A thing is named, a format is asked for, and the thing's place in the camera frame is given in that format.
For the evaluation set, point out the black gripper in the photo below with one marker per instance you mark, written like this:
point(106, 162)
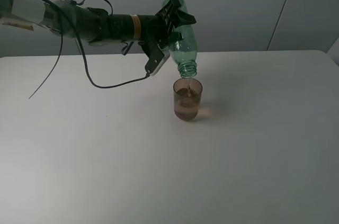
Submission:
point(171, 17)

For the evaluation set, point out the green transparent plastic bottle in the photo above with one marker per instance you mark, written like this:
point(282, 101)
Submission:
point(184, 52)

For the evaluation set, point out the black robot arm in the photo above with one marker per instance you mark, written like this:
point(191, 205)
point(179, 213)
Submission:
point(95, 25)

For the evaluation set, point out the pink translucent plastic cup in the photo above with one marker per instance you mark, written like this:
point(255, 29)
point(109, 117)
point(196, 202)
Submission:
point(187, 96)

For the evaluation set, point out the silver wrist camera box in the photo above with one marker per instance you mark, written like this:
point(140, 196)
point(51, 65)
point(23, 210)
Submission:
point(157, 57)

